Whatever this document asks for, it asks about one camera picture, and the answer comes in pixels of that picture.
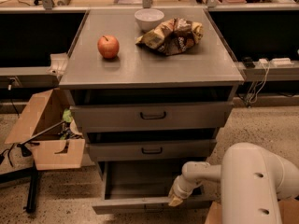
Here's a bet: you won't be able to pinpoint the black tripod stand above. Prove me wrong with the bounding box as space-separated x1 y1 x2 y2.
0 120 66 214

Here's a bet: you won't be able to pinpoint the white cables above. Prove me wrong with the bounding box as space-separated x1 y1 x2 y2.
244 59 271 108

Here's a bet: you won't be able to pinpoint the red apple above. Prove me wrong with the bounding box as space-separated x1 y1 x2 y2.
97 35 120 59

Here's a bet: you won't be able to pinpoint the grey middle drawer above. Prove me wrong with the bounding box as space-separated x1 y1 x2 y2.
88 139 217 161

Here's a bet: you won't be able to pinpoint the open cardboard box left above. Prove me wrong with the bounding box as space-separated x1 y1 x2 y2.
5 89 85 171

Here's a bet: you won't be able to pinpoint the grey metal drawer cabinet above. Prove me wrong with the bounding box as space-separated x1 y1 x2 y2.
58 7 245 173

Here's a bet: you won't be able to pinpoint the grey top drawer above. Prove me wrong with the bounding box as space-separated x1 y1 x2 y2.
71 102 233 133

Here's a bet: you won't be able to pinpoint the grey bottom drawer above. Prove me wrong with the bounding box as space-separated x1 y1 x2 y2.
93 159 213 215

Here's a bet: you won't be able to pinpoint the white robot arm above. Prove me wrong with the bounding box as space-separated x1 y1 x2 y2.
168 143 299 224

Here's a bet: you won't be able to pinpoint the white plastic bracket left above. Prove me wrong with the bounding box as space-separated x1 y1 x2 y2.
48 53 68 76

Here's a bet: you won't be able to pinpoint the white power strip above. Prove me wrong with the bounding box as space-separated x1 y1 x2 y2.
271 58 293 67

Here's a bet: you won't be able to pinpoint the grey drawer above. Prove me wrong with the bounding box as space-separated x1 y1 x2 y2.
93 159 213 215
88 139 217 161
71 102 233 133

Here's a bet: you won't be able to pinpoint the crumpled brown chip bag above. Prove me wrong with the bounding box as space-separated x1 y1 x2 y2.
135 18 204 56

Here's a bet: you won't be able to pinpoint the white bowl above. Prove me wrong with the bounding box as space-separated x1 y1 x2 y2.
135 8 164 32

